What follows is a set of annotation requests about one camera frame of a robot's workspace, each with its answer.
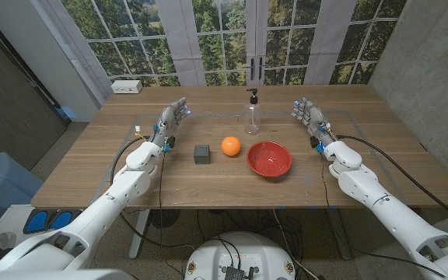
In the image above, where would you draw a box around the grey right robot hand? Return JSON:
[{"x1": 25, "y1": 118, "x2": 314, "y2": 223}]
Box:
[{"x1": 291, "y1": 96, "x2": 333, "y2": 138}]

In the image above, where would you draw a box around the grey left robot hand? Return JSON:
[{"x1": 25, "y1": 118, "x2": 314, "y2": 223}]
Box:
[{"x1": 156, "y1": 96, "x2": 191, "y2": 140}]

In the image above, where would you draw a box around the clear dispenser bottle black pump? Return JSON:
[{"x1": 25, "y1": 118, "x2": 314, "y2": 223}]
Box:
[{"x1": 243, "y1": 88, "x2": 262, "y2": 136}]

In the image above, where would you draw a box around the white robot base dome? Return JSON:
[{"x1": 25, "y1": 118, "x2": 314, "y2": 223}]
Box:
[{"x1": 184, "y1": 231, "x2": 296, "y2": 280}]

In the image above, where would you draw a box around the dark grey block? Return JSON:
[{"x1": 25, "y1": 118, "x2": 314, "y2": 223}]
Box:
[{"x1": 193, "y1": 144, "x2": 212, "y2": 165}]

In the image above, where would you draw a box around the red bowl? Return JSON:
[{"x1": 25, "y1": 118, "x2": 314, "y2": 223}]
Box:
[{"x1": 246, "y1": 140, "x2": 293, "y2": 178}]

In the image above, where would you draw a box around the wooden panel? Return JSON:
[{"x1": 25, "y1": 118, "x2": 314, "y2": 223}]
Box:
[{"x1": 91, "y1": 110, "x2": 408, "y2": 205}]

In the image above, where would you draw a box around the white power strip box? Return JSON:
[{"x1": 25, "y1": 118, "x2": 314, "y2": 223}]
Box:
[{"x1": 110, "y1": 79, "x2": 144, "y2": 95}]

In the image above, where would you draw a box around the orange fruit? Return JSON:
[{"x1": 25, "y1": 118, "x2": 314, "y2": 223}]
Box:
[{"x1": 221, "y1": 136, "x2": 243, "y2": 157}]

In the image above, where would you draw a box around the printed window backdrop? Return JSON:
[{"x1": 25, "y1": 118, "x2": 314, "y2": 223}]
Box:
[{"x1": 58, "y1": 0, "x2": 408, "y2": 87}]

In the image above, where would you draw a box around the black floor fan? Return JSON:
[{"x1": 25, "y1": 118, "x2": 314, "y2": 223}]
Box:
[{"x1": 149, "y1": 209, "x2": 181, "y2": 229}]

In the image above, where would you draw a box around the grey table leg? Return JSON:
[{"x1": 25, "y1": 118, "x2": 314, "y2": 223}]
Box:
[{"x1": 327, "y1": 208, "x2": 352, "y2": 261}]

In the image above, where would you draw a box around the white table leg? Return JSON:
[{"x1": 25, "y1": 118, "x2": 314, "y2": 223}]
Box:
[{"x1": 128, "y1": 209, "x2": 151, "y2": 260}]

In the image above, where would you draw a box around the blue foot pedal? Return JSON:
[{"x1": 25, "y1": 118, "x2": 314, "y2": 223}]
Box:
[
  {"x1": 49, "y1": 211, "x2": 73, "y2": 230},
  {"x1": 24, "y1": 211, "x2": 49, "y2": 234}
]

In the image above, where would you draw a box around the blue grey bin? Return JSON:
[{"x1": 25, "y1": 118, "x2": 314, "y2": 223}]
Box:
[{"x1": 0, "y1": 151, "x2": 44, "y2": 230}]

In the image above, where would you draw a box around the white pedal platform box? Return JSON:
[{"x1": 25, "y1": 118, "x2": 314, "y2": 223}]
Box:
[{"x1": 0, "y1": 204, "x2": 87, "y2": 252}]

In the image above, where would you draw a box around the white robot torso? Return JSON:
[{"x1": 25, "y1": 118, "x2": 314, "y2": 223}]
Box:
[{"x1": 0, "y1": 268, "x2": 135, "y2": 280}]

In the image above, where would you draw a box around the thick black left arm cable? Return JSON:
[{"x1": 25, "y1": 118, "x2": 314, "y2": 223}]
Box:
[{"x1": 110, "y1": 135, "x2": 151, "y2": 186}]

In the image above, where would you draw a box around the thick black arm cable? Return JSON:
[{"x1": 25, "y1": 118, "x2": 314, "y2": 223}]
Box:
[
  {"x1": 335, "y1": 134, "x2": 448, "y2": 229},
  {"x1": 110, "y1": 135, "x2": 151, "y2": 186}
]

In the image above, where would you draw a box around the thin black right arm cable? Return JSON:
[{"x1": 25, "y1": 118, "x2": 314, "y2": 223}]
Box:
[{"x1": 319, "y1": 151, "x2": 448, "y2": 278}]

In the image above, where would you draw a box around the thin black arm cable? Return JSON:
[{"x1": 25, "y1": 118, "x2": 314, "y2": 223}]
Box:
[
  {"x1": 319, "y1": 151, "x2": 448, "y2": 278},
  {"x1": 156, "y1": 149, "x2": 167, "y2": 254}
]

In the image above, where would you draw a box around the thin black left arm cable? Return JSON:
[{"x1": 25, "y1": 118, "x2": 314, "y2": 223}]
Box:
[{"x1": 156, "y1": 149, "x2": 167, "y2": 254}]

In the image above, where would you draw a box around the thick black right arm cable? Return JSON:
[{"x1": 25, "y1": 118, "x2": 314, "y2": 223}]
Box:
[{"x1": 335, "y1": 134, "x2": 448, "y2": 229}]

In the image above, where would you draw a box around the white floor cable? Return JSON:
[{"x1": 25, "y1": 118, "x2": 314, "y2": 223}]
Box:
[{"x1": 272, "y1": 208, "x2": 320, "y2": 280}]

